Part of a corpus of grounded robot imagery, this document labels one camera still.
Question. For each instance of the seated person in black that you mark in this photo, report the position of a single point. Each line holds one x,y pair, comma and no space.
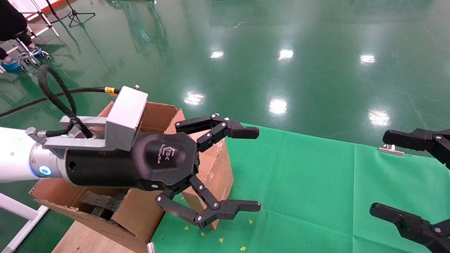
10,21

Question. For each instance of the green table cloth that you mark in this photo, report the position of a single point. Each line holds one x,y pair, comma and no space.
299,193

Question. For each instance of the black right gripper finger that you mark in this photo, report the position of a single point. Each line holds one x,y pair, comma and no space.
407,140
407,225

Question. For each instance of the black pole stand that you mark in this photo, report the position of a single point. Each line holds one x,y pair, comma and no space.
58,14

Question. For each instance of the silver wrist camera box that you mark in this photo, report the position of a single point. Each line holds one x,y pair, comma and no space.
126,112

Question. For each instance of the silver binder clip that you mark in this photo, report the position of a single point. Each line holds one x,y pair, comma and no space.
391,150
151,247

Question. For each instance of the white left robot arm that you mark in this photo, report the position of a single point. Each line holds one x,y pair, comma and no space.
17,154

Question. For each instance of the black tripod stand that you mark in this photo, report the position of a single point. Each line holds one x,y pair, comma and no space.
75,15

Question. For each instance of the white work table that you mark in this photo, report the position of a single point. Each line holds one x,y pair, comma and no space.
45,19

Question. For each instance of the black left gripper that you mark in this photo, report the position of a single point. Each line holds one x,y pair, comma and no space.
165,161

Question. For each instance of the white metal frame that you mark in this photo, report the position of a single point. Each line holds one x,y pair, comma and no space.
21,211

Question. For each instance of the chrome wheeled stool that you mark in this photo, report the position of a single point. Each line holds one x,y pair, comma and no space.
30,53

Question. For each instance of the black foam block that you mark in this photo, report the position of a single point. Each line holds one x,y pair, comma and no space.
102,201

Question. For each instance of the large open cardboard carton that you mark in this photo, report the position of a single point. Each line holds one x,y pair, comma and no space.
137,214

